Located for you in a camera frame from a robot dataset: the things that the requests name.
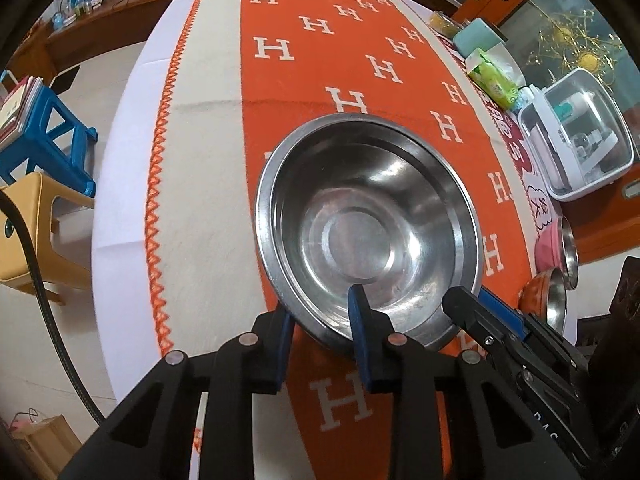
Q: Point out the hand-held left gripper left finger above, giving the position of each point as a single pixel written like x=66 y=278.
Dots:
x=285 y=345

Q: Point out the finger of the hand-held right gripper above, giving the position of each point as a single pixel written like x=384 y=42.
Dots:
x=470 y=317
x=502 y=310

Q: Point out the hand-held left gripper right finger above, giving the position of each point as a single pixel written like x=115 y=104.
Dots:
x=357 y=330

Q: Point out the orange steel bowl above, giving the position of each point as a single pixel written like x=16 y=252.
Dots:
x=537 y=290

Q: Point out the pink steel bowl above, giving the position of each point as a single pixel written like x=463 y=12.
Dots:
x=550 y=245

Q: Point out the large steel basin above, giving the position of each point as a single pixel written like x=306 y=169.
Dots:
x=360 y=220

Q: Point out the white lidded plastic container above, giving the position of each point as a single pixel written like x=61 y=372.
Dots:
x=575 y=150

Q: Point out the light blue packet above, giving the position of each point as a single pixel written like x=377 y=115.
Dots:
x=525 y=100

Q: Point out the green tissue packet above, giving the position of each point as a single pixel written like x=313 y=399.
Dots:
x=492 y=80

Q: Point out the orange printed blanket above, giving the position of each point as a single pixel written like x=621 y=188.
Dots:
x=300 y=100

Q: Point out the cardboard box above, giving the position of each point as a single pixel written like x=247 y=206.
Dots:
x=45 y=445

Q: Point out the yellow plastic stool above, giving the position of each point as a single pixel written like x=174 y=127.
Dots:
x=30 y=240

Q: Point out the teal tissue box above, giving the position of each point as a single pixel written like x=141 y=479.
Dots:
x=477 y=35

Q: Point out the clear yellow-filled jar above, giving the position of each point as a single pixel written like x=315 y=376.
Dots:
x=445 y=24

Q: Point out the blue plastic stool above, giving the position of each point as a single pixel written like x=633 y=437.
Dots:
x=55 y=130

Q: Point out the stack of books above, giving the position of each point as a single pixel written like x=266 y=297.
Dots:
x=17 y=110

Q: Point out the wooden desk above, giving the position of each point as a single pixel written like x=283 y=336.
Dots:
x=100 y=30

